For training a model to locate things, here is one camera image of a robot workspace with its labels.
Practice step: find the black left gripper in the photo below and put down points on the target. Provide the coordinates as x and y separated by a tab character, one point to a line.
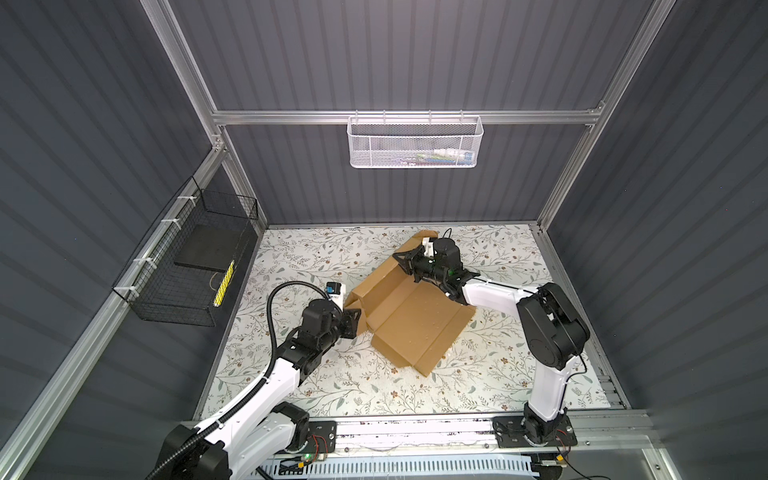
349	322

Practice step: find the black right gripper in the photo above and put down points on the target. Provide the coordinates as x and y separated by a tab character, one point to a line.
412	259

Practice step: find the brown cardboard box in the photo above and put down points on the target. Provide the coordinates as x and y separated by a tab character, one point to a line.
413	324

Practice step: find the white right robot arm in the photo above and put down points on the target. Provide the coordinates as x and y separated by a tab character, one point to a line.
554	331

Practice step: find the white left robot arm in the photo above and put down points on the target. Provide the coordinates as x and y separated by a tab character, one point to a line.
259	422

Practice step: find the items in white basket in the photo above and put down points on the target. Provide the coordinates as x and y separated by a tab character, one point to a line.
449	156

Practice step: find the black foam pad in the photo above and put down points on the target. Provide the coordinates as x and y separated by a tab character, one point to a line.
210	248

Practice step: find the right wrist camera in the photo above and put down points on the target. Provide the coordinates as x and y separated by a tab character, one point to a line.
428	247

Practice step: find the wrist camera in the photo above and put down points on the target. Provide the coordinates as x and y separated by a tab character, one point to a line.
428	247
336	292

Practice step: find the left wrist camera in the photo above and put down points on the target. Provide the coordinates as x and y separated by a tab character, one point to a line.
336	292

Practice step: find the white wire mesh basket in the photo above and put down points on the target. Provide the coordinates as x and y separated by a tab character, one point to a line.
383	146

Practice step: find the white vented cable duct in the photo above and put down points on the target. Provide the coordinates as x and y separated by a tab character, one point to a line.
410	467

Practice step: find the black wire mesh basket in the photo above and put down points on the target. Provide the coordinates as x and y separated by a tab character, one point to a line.
159	291

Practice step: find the aluminium horizontal frame bar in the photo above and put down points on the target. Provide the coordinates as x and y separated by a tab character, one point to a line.
341	117

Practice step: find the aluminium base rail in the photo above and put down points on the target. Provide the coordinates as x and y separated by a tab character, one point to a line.
601	429

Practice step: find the aluminium frame corner post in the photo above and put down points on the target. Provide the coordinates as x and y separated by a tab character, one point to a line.
169	32

